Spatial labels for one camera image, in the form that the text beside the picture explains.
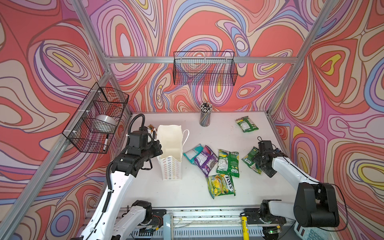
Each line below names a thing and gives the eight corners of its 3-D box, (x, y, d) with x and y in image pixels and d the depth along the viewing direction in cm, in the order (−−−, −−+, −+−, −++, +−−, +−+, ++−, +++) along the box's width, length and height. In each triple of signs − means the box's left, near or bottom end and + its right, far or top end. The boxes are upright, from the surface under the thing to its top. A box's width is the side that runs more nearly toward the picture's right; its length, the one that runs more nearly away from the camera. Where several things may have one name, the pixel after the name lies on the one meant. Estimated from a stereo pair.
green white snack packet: (216, 173, 90) (216, 171, 88) (218, 150, 100) (219, 148, 98) (238, 177, 88) (239, 175, 86) (238, 154, 98) (239, 152, 96)
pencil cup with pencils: (199, 126, 113) (200, 109, 99) (199, 118, 118) (199, 101, 104) (210, 126, 113) (213, 109, 99) (210, 118, 118) (212, 101, 104)
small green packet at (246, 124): (244, 133, 108) (245, 130, 106) (235, 120, 116) (236, 118, 114) (256, 130, 110) (257, 127, 108) (246, 117, 118) (248, 115, 116)
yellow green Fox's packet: (207, 197, 81) (207, 196, 78) (206, 176, 88) (206, 174, 86) (234, 197, 81) (235, 196, 78) (230, 176, 88) (232, 174, 85)
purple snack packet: (191, 165, 92) (191, 161, 88) (205, 148, 99) (205, 145, 96) (207, 176, 87) (207, 173, 84) (220, 158, 95) (221, 154, 91)
